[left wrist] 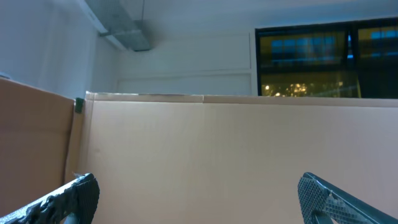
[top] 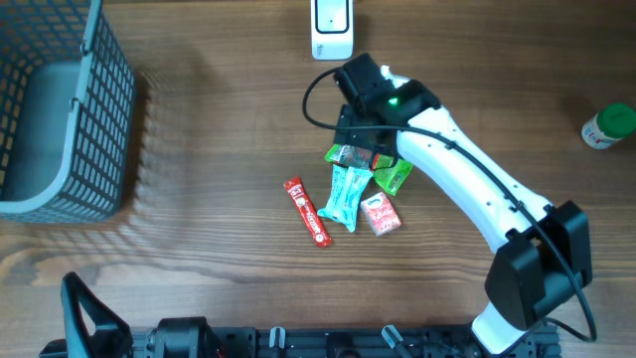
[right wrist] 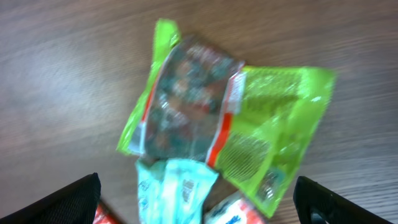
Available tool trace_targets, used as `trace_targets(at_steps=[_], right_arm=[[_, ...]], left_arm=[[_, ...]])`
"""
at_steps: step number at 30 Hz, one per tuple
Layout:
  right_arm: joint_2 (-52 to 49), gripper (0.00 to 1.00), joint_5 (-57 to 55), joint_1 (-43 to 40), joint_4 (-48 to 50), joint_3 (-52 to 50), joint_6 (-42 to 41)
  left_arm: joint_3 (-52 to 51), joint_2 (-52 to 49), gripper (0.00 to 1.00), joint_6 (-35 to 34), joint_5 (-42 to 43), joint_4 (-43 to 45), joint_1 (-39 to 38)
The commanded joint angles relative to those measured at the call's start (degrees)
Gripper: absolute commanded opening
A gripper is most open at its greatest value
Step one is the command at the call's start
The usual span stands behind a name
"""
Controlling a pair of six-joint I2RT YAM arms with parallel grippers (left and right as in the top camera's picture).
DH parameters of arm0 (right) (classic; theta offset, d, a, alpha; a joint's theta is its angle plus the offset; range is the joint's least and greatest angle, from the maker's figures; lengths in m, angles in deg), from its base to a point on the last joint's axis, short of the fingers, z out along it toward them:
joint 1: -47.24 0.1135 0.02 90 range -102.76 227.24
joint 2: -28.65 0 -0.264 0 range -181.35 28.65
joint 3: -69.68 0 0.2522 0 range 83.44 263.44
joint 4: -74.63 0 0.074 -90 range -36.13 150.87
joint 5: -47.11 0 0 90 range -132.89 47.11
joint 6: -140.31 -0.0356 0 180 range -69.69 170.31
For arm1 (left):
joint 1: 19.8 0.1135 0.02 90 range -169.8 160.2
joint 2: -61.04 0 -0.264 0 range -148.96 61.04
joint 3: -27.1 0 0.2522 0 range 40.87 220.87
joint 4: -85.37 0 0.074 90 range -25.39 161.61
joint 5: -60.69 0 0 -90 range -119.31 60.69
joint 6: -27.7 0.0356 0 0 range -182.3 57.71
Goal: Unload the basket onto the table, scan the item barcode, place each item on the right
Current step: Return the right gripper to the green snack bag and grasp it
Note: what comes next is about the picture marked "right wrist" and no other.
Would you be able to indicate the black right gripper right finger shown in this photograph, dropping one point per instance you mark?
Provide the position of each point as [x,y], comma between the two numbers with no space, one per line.
[315,203]

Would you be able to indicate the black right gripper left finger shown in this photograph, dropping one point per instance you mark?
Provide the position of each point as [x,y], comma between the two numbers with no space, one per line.
[73,204]

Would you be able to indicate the red snack wrapper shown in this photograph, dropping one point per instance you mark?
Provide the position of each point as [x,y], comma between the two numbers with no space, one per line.
[104,215]

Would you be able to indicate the small red snack packet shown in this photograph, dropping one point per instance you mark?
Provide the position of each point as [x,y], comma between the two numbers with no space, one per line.
[234,209]

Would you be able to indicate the green clear snack bag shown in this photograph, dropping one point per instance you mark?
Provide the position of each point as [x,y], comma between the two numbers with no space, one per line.
[253,124]

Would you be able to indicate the pale teal snack packet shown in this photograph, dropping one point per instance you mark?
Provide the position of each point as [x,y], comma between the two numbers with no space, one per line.
[173,191]

